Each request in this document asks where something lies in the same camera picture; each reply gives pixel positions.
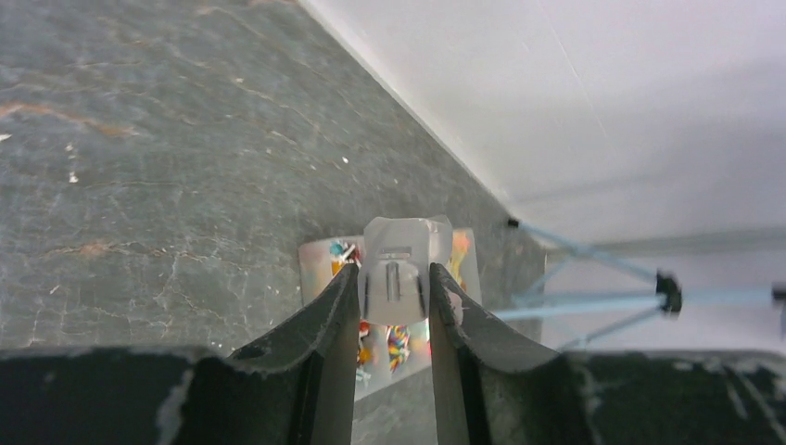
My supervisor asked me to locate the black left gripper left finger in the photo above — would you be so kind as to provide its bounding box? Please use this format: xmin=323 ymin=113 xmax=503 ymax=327
xmin=228 ymin=263 xmax=361 ymax=445

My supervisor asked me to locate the clear compartment candy tray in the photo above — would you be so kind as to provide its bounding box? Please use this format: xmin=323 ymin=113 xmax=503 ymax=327
xmin=298 ymin=228 xmax=482 ymax=401

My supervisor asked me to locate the light blue camera tripod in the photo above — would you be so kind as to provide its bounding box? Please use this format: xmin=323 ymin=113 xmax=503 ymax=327
xmin=496 ymin=217 xmax=785 ymax=350

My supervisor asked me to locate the clear plastic scoop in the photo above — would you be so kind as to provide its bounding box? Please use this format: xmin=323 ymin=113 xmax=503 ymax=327
xmin=358 ymin=215 xmax=453 ymax=325

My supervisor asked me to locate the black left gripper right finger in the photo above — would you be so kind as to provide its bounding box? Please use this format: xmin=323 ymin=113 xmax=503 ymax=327
xmin=428 ymin=262 xmax=561 ymax=445

